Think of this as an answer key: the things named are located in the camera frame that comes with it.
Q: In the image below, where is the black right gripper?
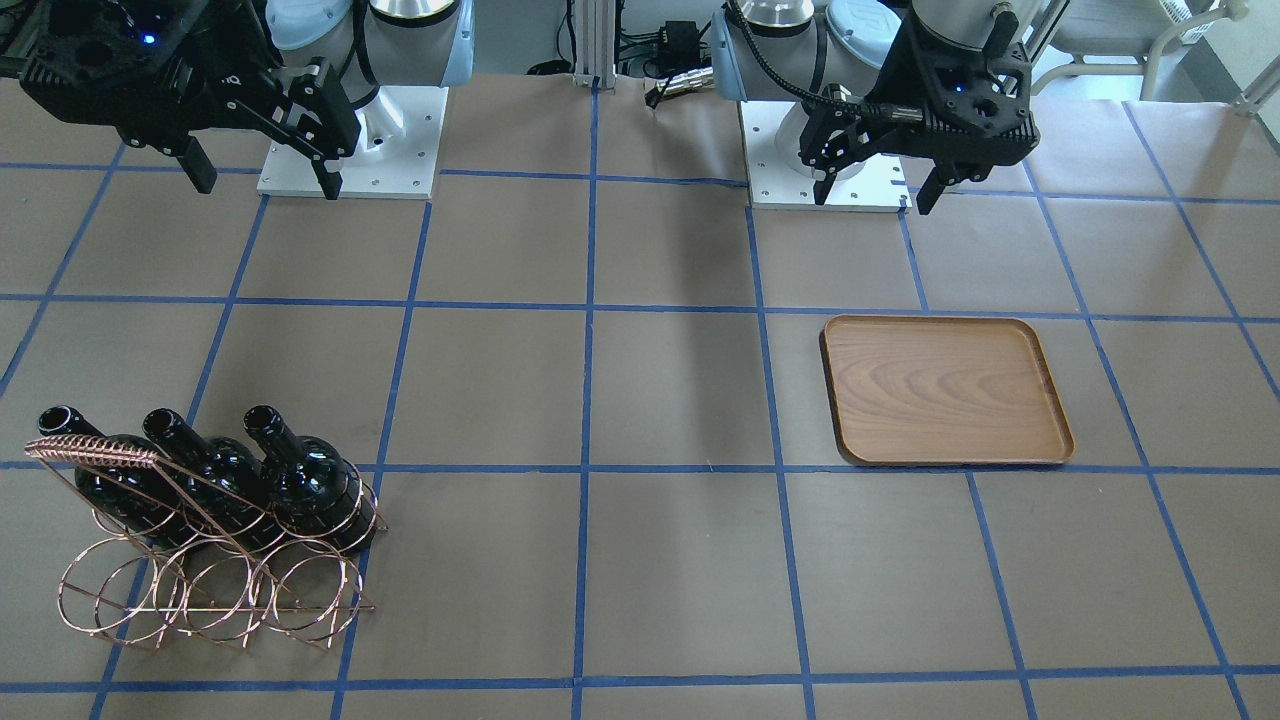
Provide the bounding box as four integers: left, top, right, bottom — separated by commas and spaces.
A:
18, 1, 360, 200

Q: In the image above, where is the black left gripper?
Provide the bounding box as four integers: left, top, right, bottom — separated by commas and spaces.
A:
797, 1, 1041, 217

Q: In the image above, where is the dark wine bottle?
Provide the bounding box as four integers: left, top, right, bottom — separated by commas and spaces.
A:
243, 405, 376, 556
37, 405, 197, 550
142, 407, 284, 553

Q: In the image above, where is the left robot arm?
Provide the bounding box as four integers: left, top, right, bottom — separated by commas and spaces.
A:
710, 1, 1041, 214

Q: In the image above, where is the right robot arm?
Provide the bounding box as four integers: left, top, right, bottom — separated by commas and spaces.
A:
3, 1, 474, 200

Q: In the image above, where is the wooden tray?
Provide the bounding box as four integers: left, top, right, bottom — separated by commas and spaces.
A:
820, 315, 1076, 466

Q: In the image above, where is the black power adapter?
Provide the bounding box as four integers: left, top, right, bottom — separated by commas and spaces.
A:
655, 20, 701, 67

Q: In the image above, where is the white chair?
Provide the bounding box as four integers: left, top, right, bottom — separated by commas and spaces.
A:
1030, 1, 1251, 101

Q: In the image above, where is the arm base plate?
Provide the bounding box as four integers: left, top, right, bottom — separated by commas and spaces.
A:
257, 86, 449, 201
739, 101, 911, 213

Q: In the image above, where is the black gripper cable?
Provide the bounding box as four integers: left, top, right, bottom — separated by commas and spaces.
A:
724, 0, 922, 126

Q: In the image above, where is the aluminium frame post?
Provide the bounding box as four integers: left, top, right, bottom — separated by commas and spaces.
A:
570, 0, 618, 92

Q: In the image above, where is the copper wire wine rack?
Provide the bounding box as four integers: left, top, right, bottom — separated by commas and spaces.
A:
26, 436, 378, 650

